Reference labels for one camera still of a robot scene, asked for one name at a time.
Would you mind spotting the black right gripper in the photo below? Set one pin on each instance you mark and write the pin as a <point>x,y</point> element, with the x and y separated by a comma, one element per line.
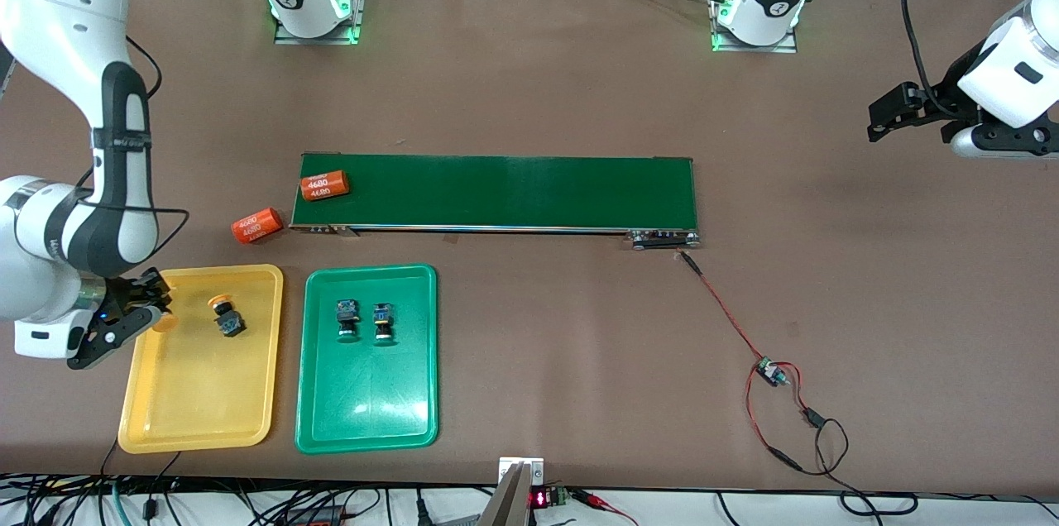
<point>124,295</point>

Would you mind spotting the red digit display module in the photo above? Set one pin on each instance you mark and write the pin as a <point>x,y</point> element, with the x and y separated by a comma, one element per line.
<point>539,499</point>

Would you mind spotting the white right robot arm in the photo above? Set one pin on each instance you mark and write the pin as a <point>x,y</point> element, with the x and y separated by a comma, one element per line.
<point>74,96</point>

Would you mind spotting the green plastic tray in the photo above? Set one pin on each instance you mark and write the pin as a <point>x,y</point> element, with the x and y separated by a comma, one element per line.
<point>380,402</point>

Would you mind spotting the small speed controller module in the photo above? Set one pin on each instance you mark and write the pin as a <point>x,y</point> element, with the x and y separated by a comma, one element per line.
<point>771,373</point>

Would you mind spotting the yellow plastic tray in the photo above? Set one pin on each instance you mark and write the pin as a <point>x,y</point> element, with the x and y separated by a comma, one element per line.
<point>198,394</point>

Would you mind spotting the silver metal camera bracket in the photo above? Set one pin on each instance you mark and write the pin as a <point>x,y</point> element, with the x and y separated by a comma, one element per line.
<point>509,501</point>

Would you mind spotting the orange cylinder printed 4680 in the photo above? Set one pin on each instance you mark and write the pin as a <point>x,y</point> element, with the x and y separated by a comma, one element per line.
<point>324,184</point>
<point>257,226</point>

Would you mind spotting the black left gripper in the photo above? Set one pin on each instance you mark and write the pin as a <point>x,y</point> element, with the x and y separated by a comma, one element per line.
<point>944,102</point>

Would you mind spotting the yellow mushroom push button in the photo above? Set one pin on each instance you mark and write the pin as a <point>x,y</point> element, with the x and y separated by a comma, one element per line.
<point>229,325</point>
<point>165,321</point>

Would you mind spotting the red clip test lead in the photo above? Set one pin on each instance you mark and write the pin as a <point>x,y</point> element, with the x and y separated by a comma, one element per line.
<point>589,496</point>

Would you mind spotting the green mushroom push button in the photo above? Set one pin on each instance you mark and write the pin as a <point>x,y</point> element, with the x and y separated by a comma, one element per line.
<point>382,334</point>
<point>347,333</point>

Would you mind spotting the green conveyor belt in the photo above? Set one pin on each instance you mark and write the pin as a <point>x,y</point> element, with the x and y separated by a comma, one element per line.
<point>496,191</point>

